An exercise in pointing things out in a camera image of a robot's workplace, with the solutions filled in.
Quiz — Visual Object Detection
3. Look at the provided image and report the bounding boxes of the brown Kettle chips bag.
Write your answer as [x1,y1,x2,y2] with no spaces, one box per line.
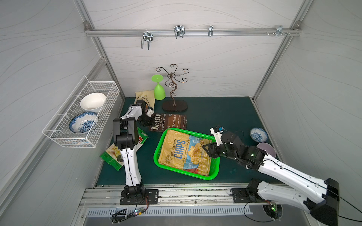
[150,114,187,132]

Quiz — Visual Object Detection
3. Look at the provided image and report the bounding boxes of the blue Sea Salt chips bag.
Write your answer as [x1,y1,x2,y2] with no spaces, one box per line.
[157,130,213,176]

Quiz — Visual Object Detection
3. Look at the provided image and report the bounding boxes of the green seaweed snack bag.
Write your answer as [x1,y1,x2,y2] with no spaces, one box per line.
[100,127,149,171]

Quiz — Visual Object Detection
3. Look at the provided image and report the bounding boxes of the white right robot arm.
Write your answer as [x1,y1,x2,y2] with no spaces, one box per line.
[203,127,340,226]

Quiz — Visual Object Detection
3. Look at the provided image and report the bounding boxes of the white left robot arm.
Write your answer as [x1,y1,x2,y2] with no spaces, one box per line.
[113,100,212,205]

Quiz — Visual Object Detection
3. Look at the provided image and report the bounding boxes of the green plastic basket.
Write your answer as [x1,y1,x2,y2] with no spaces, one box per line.
[153,128,220,180]

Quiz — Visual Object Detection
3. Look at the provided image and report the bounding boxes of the orange cheddar chips bag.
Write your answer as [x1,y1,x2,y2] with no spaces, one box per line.
[134,90,156,108]

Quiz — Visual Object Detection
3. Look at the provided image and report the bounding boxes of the small blue patterned bowl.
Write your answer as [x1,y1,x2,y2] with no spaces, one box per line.
[250,127,269,143]

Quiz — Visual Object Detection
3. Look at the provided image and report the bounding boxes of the green plastic wine glass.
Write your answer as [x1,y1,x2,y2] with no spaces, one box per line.
[151,74,166,100]

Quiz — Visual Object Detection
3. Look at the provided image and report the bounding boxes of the dark metal ornament stand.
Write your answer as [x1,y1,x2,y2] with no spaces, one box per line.
[156,64,189,112]

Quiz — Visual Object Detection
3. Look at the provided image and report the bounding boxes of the pink round bowl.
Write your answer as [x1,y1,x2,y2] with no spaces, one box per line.
[256,142,277,158]

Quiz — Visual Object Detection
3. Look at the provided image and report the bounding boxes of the white ceramic bowl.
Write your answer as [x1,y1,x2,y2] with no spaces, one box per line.
[80,92,107,113]

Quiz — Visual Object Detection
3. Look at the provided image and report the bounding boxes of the blue patterned ceramic bowl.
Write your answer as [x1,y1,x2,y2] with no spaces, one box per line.
[69,112,98,134]

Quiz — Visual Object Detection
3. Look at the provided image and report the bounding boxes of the metal double hook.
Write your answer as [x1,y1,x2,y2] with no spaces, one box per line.
[141,31,153,50]

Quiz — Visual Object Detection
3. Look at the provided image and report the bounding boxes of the metal clip hook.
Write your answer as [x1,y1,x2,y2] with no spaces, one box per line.
[173,25,186,39]

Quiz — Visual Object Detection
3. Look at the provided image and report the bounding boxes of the small metal hook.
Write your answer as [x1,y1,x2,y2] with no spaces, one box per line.
[208,25,214,37]

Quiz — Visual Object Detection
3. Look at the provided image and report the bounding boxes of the metal corner hook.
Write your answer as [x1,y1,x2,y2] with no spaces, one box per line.
[266,25,288,37]

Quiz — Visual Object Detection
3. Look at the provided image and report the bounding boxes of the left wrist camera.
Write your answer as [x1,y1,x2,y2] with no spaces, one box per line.
[146,107,155,117]

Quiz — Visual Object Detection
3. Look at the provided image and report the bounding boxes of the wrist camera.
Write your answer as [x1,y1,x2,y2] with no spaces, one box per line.
[146,107,155,117]
[210,126,223,146]

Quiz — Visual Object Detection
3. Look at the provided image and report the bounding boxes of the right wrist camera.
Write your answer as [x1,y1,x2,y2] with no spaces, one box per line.
[210,126,223,146]

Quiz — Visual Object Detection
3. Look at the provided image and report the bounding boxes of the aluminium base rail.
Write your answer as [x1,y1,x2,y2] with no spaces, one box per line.
[79,183,265,217]

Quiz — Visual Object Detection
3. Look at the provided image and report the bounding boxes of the white wire wall basket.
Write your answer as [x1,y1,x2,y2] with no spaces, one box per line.
[42,77,119,148]

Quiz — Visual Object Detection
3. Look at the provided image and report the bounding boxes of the aluminium top rail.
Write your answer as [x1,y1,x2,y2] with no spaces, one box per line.
[84,23,302,38]

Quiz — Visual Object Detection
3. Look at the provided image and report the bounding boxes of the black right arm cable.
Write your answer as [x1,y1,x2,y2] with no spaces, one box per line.
[243,129,362,224]

